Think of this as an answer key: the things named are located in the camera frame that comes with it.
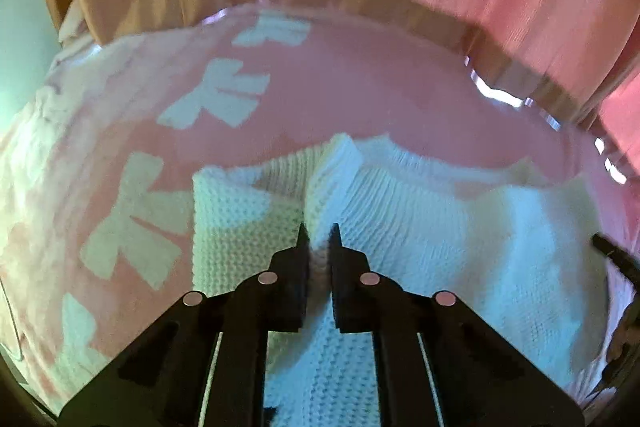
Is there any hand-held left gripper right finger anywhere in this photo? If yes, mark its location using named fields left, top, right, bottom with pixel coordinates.
left=328, top=223, right=586, bottom=427

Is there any pink blanket with white bows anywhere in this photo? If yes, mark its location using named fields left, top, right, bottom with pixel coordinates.
left=0, top=4, right=632, bottom=414

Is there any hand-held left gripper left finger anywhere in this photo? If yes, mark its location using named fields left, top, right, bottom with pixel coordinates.
left=57, top=223, right=310, bottom=427

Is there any brown wooden table edge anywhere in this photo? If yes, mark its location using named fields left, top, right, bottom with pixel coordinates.
left=112, top=0, right=601, bottom=132

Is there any white knitted sweater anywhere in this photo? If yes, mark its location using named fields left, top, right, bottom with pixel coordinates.
left=191, top=133, right=610, bottom=427

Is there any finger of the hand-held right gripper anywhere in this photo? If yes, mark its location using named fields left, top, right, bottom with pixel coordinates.
left=592, top=233, right=639, bottom=282
left=601, top=302, right=637, bottom=395

